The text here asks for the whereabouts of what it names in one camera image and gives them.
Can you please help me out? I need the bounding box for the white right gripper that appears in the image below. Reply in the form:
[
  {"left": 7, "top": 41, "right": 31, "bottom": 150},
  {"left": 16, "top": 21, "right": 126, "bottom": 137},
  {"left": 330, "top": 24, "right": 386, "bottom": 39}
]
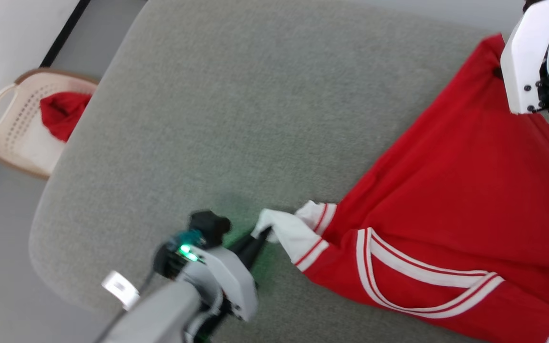
[{"left": 492, "top": 0, "right": 549, "bottom": 115}]

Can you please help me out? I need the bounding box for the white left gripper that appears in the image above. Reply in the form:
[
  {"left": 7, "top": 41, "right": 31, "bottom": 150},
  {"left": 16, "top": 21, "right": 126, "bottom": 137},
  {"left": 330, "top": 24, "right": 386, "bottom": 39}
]
[{"left": 154, "top": 227, "right": 272, "bottom": 323}]

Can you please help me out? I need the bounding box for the red and white basketball jersey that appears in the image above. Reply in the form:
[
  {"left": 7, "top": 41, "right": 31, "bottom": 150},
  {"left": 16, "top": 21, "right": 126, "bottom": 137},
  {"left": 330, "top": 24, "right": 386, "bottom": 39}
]
[{"left": 251, "top": 33, "right": 549, "bottom": 343}]

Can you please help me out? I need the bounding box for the red garment in basket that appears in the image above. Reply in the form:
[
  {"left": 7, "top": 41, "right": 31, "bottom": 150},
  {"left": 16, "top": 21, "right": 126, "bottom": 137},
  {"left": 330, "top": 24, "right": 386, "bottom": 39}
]
[{"left": 40, "top": 92, "right": 92, "bottom": 143}]

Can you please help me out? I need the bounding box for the grey fabric sofa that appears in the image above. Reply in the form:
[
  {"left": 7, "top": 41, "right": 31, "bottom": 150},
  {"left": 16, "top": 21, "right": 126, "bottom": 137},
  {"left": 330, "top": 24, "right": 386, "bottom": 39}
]
[{"left": 29, "top": 0, "right": 549, "bottom": 343}]

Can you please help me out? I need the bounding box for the beige plastic laundry basket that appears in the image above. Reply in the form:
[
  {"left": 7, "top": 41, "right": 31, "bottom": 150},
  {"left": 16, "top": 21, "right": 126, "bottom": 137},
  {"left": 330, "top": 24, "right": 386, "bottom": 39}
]
[{"left": 0, "top": 68, "right": 100, "bottom": 180}]

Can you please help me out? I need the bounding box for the black baseboard strip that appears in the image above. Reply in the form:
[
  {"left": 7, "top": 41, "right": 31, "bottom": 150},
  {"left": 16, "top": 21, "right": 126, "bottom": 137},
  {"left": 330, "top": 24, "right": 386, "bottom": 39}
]
[{"left": 0, "top": 0, "right": 92, "bottom": 197}]

